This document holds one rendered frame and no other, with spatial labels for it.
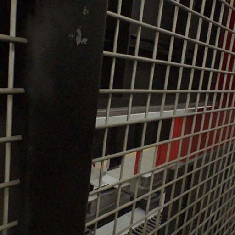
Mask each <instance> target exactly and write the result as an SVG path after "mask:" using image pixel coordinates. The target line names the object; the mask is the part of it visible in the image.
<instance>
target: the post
mask: <svg viewBox="0 0 235 235"><path fill-rule="evenodd" d="M107 6H108V0H17V26H16V37H19V38H26V40H27V43H26V44H25V45H23V44H16V49H15V73H14V88H24V91H25V93H24V94H23V95H14V96H13V120H12V136H18V135H22V138H23V139H22V140H21V141H14V142H12V144H11V167H10V181H13V180H16V179H19V180H20V183H19V184H17V185H13V186H10V190H9V214H8V223H10V222H14V221H16V220H17V221H18V225H15V226H13V227H10V228H8V235H85V226H86V219H87V211H88V201H89V191H90V178H91V168H92V159H93V149H94V139H95V126H96V120H97V111H98V101H99V92H100V82H101V68H102V58H103V49H104V39H105V29H106V16H107ZM10 28H11V0H0V34H2V35H7V36H10ZM8 67H9V42H3V41H0V88H8ZM6 119H7V95H0V138H3V137H6Z"/></svg>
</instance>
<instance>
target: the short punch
mask: <svg viewBox="0 0 235 235"><path fill-rule="evenodd" d="M121 162H122V156H120V157H115V158H112V159H108V160H107V161H106V168H107V172H108V171H111V170H114V169H117V168H120V165H121Z"/></svg>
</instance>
